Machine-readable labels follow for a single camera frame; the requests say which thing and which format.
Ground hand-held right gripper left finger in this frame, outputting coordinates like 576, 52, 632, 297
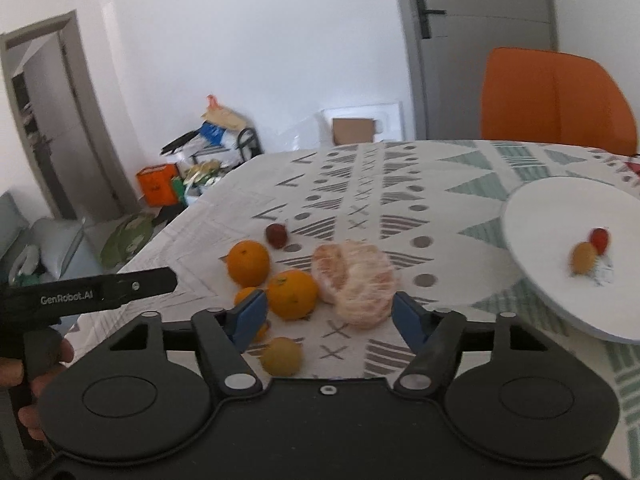
106, 287, 271, 397

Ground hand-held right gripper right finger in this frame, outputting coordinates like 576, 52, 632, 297
391, 291, 549, 397

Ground small orange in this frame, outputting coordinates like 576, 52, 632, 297
233, 286, 272, 345

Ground yellow round fruit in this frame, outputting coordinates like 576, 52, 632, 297
260, 336, 304, 377
571, 241, 599, 276

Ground peeled pomelo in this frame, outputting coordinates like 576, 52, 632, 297
311, 240, 397, 331

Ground dark reddish-brown fruit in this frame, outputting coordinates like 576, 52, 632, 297
264, 222, 290, 249

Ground white round plate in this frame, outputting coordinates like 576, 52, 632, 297
500, 176, 640, 345

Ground person's left hand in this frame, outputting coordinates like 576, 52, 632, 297
0, 337, 76, 443

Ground pale grey bundle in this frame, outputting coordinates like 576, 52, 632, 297
30, 216, 86, 276

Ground green cloth item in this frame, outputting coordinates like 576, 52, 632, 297
99, 214, 156, 267

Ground patterned tablecloth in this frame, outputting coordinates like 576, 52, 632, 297
62, 139, 640, 480

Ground orange box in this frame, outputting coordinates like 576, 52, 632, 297
136, 163, 180, 207

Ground yellow slippers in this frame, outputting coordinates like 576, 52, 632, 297
182, 159, 223, 181

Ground black shoe rack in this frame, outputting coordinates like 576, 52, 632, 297
236, 127, 264, 166

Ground flat black item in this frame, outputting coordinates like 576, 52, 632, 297
160, 131, 201, 156

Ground blue and white bag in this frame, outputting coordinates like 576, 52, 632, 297
200, 122, 226, 146

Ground brown cardboard sheet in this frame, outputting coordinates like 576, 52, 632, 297
332, 117, 376, 147

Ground brown paper bag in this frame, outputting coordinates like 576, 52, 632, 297
200, 107, 248, 131

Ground small red fruit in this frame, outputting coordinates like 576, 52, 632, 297
588, 227, 612, 256

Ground grey door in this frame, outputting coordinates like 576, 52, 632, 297
391, 0, 559, 141

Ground orange chair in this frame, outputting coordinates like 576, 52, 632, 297
480, 47, 640, 157

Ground grey door frame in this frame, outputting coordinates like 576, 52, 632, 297
0, 10, 126, 221

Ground black door handle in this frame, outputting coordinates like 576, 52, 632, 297
415, 0, 447, 40

